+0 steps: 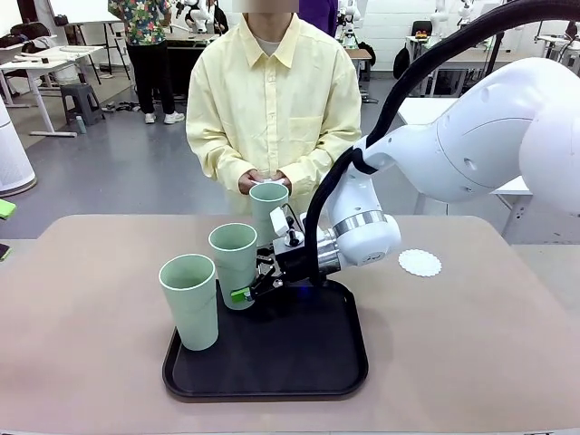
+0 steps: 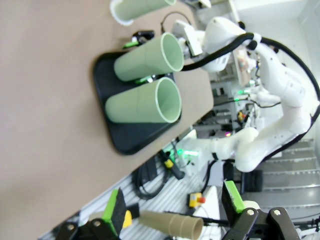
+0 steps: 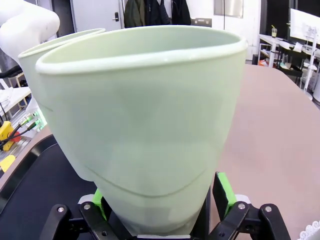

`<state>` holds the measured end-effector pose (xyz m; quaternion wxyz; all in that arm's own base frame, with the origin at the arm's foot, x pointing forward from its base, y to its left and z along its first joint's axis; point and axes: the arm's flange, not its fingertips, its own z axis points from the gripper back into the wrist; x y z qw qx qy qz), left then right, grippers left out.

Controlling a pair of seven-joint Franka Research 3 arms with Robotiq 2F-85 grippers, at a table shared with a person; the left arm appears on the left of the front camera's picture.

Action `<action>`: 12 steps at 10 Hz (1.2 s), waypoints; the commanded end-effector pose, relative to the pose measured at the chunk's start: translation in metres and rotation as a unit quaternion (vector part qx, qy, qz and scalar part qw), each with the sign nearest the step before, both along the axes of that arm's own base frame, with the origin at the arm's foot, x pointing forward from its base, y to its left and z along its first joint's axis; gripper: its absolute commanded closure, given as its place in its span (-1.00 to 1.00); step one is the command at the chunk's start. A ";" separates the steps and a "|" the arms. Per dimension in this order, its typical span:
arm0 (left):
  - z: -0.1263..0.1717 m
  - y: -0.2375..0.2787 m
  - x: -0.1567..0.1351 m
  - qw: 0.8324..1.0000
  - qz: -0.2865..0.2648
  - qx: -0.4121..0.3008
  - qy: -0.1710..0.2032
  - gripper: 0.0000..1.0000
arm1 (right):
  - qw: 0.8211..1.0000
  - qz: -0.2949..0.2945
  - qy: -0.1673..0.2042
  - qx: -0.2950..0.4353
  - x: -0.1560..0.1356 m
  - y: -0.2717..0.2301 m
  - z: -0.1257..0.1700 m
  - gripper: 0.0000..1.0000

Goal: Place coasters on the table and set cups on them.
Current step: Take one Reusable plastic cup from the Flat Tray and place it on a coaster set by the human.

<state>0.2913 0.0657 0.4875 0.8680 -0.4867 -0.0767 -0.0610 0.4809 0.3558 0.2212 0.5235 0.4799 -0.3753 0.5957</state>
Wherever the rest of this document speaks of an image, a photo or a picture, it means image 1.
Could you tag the grey lab desk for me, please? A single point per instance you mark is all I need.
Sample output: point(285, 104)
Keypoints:
point(476, 56)

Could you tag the pale green plastic cup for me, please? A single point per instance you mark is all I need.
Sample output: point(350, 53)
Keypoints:
point(192, 308)
point(233, 263)
point(267, 208)

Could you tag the person's left hand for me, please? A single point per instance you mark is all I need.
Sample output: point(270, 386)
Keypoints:
point(283, 179)

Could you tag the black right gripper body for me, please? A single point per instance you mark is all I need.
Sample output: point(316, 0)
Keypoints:
point(294, 267)

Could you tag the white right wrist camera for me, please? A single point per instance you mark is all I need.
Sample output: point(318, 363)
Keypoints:
point(283, 224)

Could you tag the yellow-sleeved right forearm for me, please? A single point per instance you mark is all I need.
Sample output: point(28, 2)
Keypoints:
point(217, 163)

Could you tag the grey plastic stool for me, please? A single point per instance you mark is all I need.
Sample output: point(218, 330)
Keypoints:
point(81, 104)

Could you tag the whiteboard on easel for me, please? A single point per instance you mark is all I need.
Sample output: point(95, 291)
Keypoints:
point(86, 11)

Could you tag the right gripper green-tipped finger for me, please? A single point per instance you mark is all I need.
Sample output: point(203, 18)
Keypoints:
point(265, 284)
point(265, 265)

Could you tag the white desk with clutter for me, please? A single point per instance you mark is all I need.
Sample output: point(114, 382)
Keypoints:
point(50, 61)

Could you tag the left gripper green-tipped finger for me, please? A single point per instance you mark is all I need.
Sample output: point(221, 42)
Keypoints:
point(5, 209)
point(3, 252)

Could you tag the person in floral shirt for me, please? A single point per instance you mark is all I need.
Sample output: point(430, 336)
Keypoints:
point(145, 54)

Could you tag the small teal bottle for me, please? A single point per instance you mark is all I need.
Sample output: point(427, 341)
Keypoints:
point(81, 124)

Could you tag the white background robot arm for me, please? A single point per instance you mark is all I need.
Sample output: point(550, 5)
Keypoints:
point(441, 11)

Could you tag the black tripod stand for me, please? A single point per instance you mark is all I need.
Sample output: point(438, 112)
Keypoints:
point(497, 50)

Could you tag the white perforated air purifier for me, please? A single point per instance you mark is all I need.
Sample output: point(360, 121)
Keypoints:
point(13, 154)

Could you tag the black backpack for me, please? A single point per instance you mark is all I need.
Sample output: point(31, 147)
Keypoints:
point(401, 65)

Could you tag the black plastic tray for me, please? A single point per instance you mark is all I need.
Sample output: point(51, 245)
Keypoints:
point(281, 353)

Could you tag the person in yellow shirt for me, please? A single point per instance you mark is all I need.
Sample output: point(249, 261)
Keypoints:
point(272, 99)

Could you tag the person in purple top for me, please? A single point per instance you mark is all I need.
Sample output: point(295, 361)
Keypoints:
point(319, 16)

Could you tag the person's right hand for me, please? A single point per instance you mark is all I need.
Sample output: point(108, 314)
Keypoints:
point(244, 183)

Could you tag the yellow-sleeved left forearm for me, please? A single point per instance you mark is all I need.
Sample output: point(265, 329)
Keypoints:
point(317, 158)

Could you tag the small wooden table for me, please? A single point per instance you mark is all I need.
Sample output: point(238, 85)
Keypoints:
point(360, 56)

